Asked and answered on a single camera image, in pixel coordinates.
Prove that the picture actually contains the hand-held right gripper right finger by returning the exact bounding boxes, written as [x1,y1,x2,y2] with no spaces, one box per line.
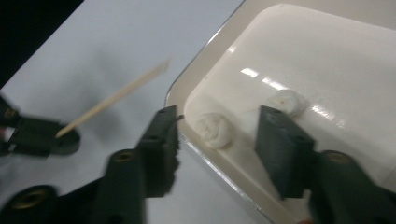
[254,105,316,201]

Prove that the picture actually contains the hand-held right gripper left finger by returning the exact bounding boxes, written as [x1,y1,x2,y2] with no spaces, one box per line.
[135,105,185,199]

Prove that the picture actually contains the white marshmallow piece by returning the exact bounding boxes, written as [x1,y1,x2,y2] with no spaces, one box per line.
[265,89,308,119]
[193,112,235,150]

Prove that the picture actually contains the wooden skewer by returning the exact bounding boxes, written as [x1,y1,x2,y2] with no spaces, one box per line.
[55,59,172,139]

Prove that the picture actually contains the cream rectangular tray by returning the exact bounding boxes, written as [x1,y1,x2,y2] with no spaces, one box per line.
[164,0,396,224]

